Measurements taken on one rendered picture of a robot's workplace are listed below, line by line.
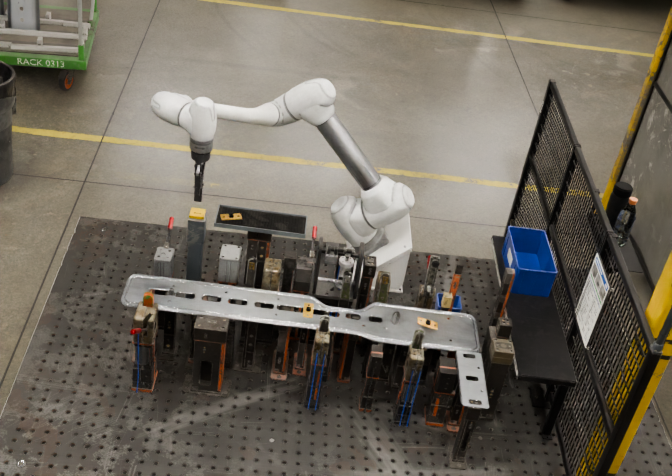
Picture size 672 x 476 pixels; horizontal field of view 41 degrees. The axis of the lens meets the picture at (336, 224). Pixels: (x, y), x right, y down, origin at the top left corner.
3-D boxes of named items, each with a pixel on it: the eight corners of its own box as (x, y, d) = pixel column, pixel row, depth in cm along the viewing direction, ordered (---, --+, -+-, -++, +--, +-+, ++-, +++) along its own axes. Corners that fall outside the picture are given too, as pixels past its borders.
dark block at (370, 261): (349, 343, 382) (364, 264, 359) (349, 332, 388) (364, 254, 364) (361, 344, 382) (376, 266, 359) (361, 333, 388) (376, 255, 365)
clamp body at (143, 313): (127, 394, 342) (127, 322, 322) (135, 367, 354) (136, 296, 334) (155, 397, 342) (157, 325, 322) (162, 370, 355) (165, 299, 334)
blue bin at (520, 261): (510, 293, 371) (518, 268, 364) (500, 249, 396) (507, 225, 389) (549, 297, 372) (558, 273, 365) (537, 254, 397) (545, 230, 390)
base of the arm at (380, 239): (346, 247, 435) (339, 239, 433) (384, 222, 430) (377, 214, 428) (350, 268, 419) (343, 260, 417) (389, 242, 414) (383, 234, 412)
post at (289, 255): (274, 332, 381) (284, 256, 359) (275, 324, 386) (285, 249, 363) (286, 333, 382) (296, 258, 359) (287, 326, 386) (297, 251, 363)
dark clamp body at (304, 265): (281, 343, 377) (290, 270, 355) (283, 322, 388) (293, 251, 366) (306, 346, 377) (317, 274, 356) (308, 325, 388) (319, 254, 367)
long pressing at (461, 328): (117, 309, 337) (117, 306, 336) (130, 273, 355) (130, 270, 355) (480, 355, 344) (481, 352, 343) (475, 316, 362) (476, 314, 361)
